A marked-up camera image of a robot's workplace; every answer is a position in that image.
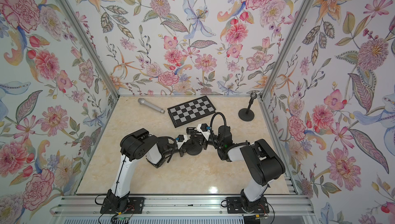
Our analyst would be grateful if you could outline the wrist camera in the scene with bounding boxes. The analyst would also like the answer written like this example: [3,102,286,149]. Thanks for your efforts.
[196,123,211,141]
[175,134,188,150]

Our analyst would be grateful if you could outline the black white chessboard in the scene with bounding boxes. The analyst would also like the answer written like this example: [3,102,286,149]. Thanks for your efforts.
[167,96,216,128]

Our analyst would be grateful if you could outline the aluminium corner post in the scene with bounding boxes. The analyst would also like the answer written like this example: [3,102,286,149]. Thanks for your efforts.
[261,0,313,102]
[56,0,120,101]

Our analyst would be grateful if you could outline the left aluminium corner post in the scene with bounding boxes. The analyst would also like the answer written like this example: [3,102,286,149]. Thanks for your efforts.
[56,0,120,101]

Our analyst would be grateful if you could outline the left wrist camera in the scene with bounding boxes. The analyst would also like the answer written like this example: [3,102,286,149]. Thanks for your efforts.
[175,134,188,150]

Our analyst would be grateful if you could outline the black microphone clip holder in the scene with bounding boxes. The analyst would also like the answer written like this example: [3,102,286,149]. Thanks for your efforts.
[250,92,258,100]

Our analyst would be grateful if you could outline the left black corrugated cable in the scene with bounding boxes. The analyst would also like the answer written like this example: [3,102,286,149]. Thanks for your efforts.
[155,136,179,164]

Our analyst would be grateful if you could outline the black round stand base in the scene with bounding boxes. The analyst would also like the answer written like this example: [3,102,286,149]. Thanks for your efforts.
[238,108,255,122]

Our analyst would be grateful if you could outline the black microphone stand pole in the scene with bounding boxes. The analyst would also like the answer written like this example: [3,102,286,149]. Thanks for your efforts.
[246,97,254,114]

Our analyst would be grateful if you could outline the aluminium front rail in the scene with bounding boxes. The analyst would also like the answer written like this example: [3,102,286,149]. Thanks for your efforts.
[50,195,318,224]

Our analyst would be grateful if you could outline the right aluminium corner post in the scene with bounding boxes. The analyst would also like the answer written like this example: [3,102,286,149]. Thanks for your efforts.
[261,0,313,102]

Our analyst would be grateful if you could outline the black corrugated cable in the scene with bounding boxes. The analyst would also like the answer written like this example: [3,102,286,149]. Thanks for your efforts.
[155,136,179,164]
[209,112,228,151]

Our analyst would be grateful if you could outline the right black corrugated cable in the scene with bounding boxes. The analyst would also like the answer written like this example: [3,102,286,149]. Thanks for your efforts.
[209,112,228,151]

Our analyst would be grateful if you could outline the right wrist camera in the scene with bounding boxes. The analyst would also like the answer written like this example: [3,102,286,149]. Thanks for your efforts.
[196,123,211,141]

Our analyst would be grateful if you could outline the black round disc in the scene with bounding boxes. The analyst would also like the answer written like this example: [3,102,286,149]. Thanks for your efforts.
[185,140,203,156]

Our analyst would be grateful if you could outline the silver handheld microphone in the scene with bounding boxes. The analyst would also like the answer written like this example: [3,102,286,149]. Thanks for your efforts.
[138,98,165,114]

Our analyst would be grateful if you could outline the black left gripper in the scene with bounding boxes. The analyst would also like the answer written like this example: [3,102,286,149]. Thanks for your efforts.
[161,141,194,159]

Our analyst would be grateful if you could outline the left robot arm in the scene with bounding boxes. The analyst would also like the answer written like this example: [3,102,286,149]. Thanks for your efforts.
[105,128,188,211]

